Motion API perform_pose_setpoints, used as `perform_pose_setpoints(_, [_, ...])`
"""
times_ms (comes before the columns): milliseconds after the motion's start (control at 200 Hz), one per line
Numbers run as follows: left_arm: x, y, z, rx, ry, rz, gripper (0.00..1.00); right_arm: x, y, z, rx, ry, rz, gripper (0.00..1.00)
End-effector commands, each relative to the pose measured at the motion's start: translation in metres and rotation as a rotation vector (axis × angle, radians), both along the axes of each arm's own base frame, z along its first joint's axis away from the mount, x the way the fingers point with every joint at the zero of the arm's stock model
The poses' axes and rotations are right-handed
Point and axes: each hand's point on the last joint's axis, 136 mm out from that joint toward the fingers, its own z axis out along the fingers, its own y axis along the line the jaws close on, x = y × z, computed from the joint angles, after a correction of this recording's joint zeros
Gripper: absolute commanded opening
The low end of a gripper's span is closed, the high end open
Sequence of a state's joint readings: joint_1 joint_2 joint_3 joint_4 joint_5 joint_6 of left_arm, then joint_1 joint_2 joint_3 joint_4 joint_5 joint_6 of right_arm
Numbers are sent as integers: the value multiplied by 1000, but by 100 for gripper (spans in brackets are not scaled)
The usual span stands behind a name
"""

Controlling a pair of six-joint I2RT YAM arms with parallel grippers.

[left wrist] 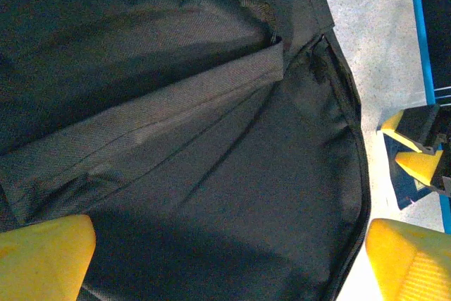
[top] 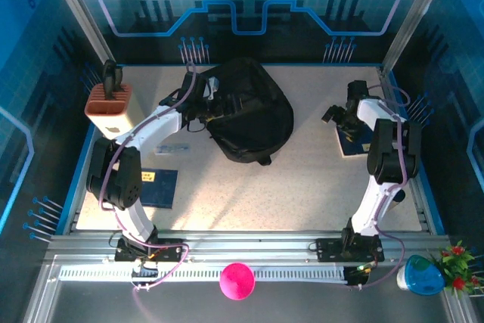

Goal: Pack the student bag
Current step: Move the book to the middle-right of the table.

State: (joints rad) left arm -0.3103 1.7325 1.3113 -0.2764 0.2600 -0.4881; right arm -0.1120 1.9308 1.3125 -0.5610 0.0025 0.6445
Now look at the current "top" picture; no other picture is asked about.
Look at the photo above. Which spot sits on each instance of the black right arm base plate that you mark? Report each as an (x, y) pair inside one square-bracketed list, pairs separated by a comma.
[(329, 249)]

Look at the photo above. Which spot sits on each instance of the blue white jar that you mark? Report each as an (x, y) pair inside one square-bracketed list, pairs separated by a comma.
[(421, 275)]

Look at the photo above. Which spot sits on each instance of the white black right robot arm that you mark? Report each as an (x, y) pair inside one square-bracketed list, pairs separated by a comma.
[(372, 194)]

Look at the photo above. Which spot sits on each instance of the beige holder with orange top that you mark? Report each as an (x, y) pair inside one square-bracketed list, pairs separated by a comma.
[(125, 122)]

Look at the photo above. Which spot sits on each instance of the dark blue book white pages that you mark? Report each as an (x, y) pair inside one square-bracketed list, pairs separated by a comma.
[(355, 147)]

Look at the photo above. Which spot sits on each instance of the pink bowl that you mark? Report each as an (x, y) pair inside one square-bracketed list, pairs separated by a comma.
[(237, 280)]

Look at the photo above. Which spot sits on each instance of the artificial plant red flowers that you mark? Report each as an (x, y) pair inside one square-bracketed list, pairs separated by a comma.
[(457, 266)]

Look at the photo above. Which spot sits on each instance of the transparent pencil case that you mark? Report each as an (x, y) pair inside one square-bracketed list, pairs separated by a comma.
[(173, 148)]

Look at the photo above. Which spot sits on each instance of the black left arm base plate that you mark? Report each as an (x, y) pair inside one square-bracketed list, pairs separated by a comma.
[(170, 245)]

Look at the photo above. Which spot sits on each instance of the aluminium mounting rail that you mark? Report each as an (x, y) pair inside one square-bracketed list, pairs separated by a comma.
[(246, 241)]

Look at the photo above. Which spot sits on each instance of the aluminium frame post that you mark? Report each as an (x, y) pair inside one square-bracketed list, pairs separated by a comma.
[(75, 9), (412, 16)]

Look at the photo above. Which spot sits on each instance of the black scissors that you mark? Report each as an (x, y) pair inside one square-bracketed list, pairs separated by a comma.
[(109, 77)]

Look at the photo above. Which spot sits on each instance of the dark blue notebook yellow label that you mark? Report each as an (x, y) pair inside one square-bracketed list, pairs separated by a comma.
[(160, 190)]

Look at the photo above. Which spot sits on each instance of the aluminium side rail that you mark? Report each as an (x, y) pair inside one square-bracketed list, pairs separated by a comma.
[(419, 205)]

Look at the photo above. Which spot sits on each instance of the black backpack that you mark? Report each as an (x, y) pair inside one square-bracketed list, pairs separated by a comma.
[(257, 111)]

